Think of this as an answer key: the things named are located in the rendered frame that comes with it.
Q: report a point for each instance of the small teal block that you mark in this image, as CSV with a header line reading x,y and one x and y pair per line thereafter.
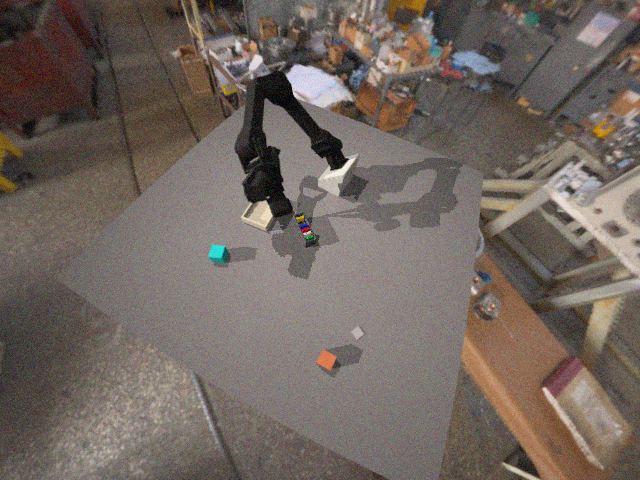
x,y
218,254

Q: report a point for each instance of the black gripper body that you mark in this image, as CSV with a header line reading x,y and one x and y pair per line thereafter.
x,y
279,206

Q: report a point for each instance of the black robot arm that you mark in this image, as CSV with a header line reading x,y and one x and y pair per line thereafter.
x,y
251,140

